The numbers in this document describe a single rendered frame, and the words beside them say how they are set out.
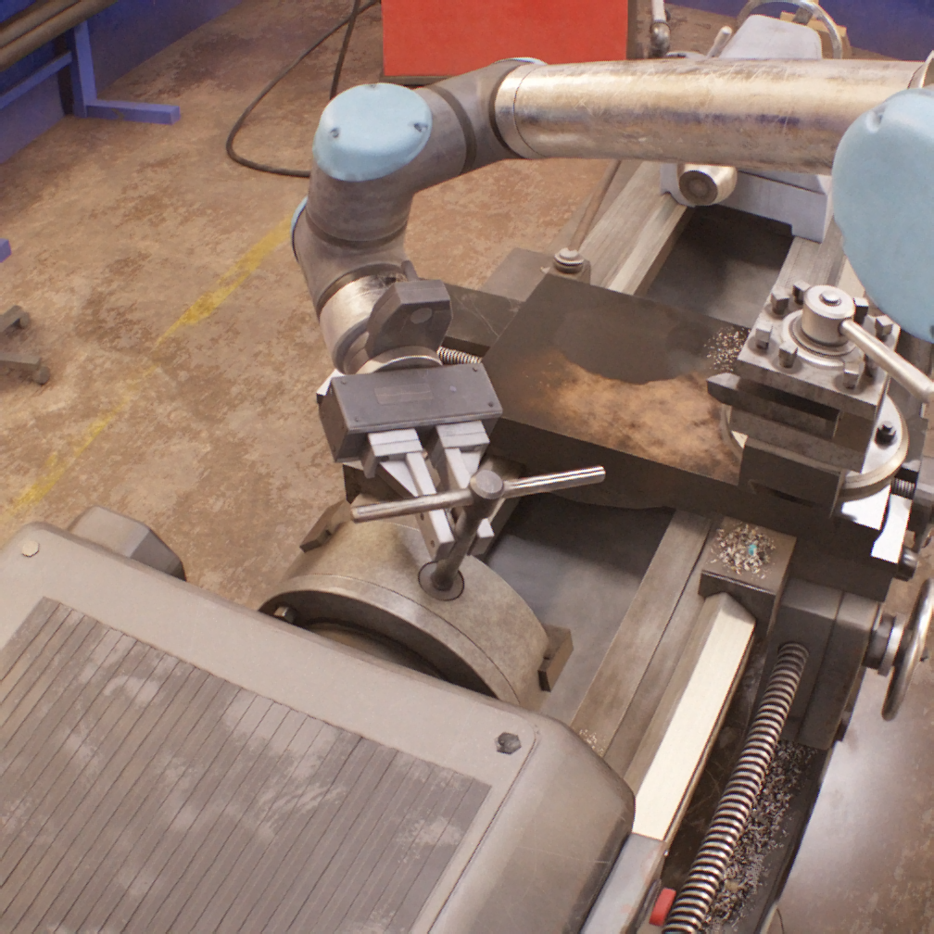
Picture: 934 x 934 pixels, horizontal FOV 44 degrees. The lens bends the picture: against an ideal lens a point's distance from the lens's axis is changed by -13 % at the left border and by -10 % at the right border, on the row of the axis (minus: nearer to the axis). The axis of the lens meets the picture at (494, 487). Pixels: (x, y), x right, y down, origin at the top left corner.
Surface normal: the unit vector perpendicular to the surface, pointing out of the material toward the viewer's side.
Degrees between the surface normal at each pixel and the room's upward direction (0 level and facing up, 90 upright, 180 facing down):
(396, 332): 106
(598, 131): 97
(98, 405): 0
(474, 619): 37
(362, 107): 18
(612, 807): 45
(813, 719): 90
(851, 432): 0
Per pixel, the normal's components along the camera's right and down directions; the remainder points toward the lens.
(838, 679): -0.40, 0.63
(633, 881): 0.00, -0.73
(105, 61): 0.92, 0.27
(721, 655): 0.53, -0.43
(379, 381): 0.31, -0.56
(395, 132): 0.12, -0.50
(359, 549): -0.26, -0.77
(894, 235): -0.84, 0.36
